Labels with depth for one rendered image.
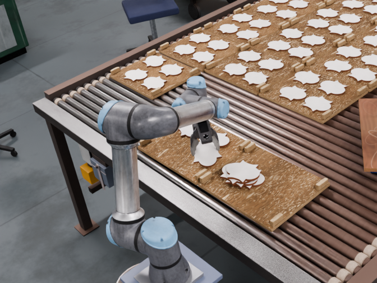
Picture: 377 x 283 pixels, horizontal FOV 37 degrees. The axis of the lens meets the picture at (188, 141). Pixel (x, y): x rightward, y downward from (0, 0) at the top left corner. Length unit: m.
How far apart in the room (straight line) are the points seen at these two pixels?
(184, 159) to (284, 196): 0.50
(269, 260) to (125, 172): 0.60
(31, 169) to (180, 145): 1.98
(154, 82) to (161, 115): 1.31
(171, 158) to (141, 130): 0.74
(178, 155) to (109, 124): 0.73
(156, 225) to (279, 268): 0.45
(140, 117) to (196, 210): 0.61
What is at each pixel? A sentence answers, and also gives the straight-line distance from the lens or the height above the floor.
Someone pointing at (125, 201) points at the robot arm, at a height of 1.18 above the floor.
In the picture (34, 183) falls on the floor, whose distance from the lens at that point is 4.20.
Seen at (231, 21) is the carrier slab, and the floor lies 0.94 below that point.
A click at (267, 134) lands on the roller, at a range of 2.62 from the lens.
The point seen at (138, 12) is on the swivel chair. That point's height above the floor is 0.52.
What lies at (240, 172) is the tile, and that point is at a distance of 2.30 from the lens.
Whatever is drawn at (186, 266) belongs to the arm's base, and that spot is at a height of 0.91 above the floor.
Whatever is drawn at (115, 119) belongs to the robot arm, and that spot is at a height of 1.47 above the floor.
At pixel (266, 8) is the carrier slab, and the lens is 3.84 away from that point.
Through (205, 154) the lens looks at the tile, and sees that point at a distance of 2.41.
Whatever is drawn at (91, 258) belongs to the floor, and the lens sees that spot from 3.49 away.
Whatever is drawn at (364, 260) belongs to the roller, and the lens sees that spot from 2.05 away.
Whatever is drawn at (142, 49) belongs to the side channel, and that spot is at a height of 0.95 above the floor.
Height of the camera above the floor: 2.42
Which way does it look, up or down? 35 degrees down
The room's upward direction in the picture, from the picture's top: 9 degrees counter-clockwise
